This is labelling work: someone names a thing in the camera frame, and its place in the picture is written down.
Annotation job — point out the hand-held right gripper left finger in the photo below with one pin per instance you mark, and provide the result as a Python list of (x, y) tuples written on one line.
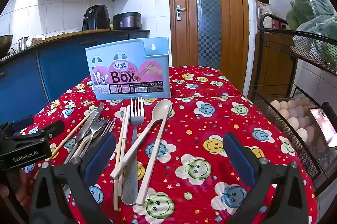
[(101, 154)]

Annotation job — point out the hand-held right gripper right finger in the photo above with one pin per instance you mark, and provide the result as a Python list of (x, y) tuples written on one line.
[(238, 158)]

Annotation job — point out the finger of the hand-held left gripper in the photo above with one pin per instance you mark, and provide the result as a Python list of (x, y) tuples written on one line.
[(50, 129), (22, 120)]

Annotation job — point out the long wooden chopstick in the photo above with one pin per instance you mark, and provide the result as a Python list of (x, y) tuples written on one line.
[(71, 137)]

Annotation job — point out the white cutlery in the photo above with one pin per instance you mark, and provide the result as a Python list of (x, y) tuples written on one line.
[(101, 121)]

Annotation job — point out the silver table knife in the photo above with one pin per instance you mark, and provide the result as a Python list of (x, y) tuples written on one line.
[(89, 121)]

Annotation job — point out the large silver fork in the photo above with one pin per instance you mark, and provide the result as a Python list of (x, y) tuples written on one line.
[(137, 113)]

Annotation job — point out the beige plastic spoon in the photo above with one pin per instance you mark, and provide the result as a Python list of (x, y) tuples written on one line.
[(162, 109)]

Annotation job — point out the light blue plastic utensil box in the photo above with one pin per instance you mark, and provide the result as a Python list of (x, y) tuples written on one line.
[(126, 65)]

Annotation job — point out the person's left hand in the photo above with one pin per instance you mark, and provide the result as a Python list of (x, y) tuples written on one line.
[(23, 184)]

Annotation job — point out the red smiley printed tablecloth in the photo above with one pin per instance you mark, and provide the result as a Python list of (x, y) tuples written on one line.
[(189, 134)]

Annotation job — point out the blue kitchen counter cabinet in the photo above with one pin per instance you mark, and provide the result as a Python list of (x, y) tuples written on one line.
[(52, 68)]

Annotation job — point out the pile of eggs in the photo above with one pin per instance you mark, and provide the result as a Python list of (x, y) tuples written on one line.
[(292, 116)]

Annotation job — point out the steel kettle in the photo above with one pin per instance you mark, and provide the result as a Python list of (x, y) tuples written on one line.
[(23, 44)]

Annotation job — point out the metal wok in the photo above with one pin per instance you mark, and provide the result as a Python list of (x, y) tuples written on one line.
[(5, 44)]

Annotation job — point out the crumpled white bag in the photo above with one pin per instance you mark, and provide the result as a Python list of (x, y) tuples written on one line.
[(35, 39)]

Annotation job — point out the wooden shelf cabinet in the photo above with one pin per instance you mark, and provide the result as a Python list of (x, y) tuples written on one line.
[(273, 60)]

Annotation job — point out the black air fryer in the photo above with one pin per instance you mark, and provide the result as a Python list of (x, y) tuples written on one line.
[(96, 17)]

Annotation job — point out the dark rice cooker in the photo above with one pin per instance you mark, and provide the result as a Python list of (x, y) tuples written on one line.
[(127, 20)]

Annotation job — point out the wooden door with glass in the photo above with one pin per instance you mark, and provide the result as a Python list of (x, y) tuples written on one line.
[(231, 15)]

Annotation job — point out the bag of green vegetables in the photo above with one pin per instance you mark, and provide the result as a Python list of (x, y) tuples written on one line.
[(313, 15)]

